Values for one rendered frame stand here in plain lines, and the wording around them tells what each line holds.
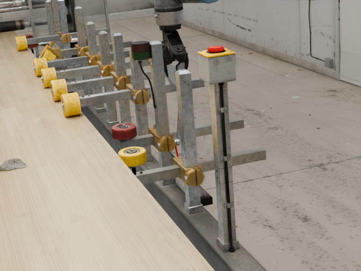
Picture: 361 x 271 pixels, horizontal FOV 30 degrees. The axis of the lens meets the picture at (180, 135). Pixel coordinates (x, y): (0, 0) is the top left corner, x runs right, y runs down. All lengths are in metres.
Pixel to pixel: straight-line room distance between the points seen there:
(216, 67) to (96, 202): 0.43
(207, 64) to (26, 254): 0.59
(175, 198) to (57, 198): 0.53
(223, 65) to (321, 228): 1.98
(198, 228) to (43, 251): 0.60
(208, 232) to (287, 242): 1.48
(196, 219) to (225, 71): 0.53
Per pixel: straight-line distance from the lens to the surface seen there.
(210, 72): 1.58
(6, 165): 1.95
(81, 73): 2.86
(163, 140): 2.13
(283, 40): 7.21
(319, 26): 6.53
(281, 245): 3.29
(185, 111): 1.88
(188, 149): 1.92
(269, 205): 3.71
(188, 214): 1.99
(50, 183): 1.78
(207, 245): 1.82
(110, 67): 2.81
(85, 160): 1.92
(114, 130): 2.15
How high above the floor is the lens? 1.53
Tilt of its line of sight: 18 degrees down
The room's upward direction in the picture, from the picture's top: 5 degrees counter-clockwise
